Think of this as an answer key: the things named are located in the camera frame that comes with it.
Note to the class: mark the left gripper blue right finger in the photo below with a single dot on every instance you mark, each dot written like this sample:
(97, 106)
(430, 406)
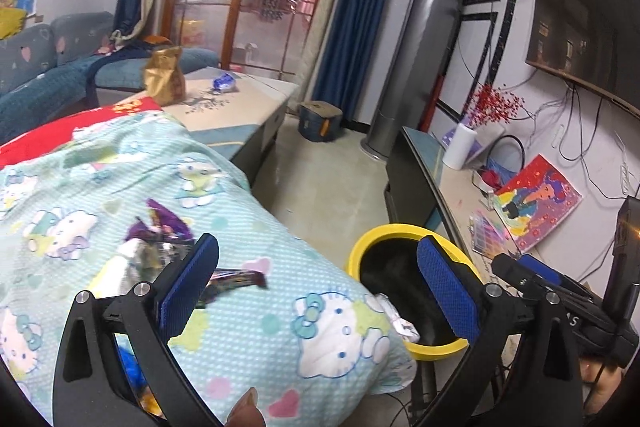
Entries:
(453, 285)

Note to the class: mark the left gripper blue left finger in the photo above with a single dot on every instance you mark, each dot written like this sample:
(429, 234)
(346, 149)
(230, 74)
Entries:
(181, 284)

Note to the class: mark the green and silver snack wrapper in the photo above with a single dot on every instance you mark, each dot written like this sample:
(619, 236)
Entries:
(220, 286)

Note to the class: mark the purple candy wrapper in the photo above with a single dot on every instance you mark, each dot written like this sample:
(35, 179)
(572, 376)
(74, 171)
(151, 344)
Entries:
(164, 226)

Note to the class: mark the yellow rimmed black trash bin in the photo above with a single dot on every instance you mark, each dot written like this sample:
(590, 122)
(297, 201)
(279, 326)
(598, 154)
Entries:
(383, 260)

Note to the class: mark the person's right hand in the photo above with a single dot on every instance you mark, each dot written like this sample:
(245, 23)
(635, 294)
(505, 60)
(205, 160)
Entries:
(603, 381)

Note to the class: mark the white crumpled wrapper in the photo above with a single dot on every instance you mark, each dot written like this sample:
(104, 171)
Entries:
(405, 329)

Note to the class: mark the colourful girl painting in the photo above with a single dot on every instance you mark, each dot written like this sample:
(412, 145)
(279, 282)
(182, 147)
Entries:
(534, 202)

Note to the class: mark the Hello Kitty light blue blanket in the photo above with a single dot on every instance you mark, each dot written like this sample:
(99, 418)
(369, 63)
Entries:
(124, 197)

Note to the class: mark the white paper towel roll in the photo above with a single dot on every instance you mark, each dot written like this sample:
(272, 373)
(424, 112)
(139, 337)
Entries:
(458, 144)

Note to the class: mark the red berry branch decoration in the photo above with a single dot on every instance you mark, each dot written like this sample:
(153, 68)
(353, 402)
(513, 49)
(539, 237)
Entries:
(493, 106)

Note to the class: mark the beige coffee table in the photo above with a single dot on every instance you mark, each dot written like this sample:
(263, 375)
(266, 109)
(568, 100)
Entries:
(241, 124)

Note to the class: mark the red blanket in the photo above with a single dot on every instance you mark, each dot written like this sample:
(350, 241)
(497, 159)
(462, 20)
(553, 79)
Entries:
(48, 137)

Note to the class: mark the blue storage stool box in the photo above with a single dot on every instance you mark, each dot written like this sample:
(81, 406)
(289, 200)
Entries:
(319, 121)

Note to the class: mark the golden paper bag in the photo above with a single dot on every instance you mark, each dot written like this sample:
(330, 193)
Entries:
(163, 78)

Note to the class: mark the blue white wrapper on table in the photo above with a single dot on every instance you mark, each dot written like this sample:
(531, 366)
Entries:
(224, 84)

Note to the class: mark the silver tower air conditioner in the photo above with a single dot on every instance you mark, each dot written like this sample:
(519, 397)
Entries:
(425, 37)

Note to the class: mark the blue grey sofa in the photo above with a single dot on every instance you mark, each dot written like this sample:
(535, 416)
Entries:
(48, 69)

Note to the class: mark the dark television screen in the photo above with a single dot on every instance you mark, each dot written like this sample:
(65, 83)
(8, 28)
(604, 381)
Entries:
(594, 43)

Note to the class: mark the right blue curtain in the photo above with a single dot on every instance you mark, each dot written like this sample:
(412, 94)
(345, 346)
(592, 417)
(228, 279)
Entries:
(347, 53)

